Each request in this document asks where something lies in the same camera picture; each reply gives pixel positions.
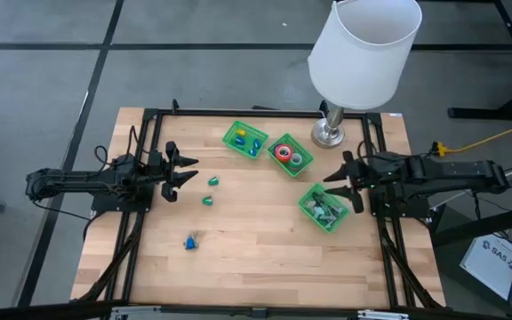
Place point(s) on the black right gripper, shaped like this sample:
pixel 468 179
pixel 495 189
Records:
pixel 359 180

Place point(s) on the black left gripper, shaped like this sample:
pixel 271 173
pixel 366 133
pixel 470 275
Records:
pixel 165 171

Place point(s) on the grey staple remover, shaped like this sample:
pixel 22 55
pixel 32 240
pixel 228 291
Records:
pixel 334 208

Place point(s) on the black staple remover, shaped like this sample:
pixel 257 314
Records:
pixel 319 197

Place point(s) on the green mini stapler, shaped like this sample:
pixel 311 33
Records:
pixel 207 201
pixel 213 181

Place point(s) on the light blue staple remover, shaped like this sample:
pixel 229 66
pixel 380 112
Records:
pixel 318 212

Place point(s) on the beige staple remover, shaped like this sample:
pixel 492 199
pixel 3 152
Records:
pixel 329 219

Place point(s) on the blue mini stapler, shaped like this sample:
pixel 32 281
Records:
pixel 251 152
pixel 239 141
pixel 257 143

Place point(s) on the red tape roll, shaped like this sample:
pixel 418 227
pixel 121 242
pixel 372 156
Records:
pixel 277 154

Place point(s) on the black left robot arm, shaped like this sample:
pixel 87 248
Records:
pixel 74 182

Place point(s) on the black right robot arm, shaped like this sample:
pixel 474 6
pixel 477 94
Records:
pixel 451 171

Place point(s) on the green plastic basket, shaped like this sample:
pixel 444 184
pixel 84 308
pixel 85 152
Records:
pixel 304 151
pixel 329 198
pixel 231 138

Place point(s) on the white shade silver table lamp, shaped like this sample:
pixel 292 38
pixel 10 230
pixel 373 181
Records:
pixel 362 58

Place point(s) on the black desk bar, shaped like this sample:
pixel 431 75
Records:
pixel 469 231

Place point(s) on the white cardboard box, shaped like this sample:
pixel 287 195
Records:
pixel 487 266

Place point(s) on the black aluminium table frame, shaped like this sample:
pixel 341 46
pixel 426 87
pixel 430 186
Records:
pixel 150 114

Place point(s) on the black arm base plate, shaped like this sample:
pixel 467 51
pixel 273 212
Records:
pixel 409 212
pixel 118 206

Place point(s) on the silver metal bracket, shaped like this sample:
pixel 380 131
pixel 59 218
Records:
pixel 136 311
pixel 382 315

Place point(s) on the black desk frame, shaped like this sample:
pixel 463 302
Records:
pixel 482 113

